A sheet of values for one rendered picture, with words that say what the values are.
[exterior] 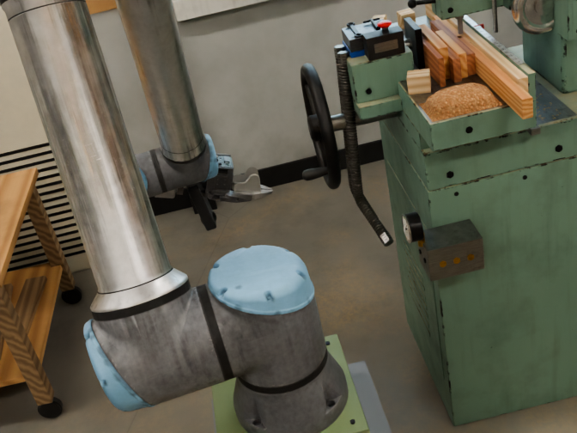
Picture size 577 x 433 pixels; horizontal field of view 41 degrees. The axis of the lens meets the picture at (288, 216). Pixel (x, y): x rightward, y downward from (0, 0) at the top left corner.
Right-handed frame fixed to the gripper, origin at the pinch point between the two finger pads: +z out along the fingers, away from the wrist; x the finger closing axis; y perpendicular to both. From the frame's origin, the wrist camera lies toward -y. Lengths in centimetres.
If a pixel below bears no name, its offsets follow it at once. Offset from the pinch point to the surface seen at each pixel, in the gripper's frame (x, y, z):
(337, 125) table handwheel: 5.3, 15.8, 14.7
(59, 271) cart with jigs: 76, -76, -51
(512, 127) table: -22, 30, 41
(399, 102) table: -1.1, 24.9, 25.4
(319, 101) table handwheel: -3.0, 24.0, 7.5
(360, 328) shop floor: 31, -61, 42
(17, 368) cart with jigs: 29, -78, -58
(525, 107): -29, 36, 39
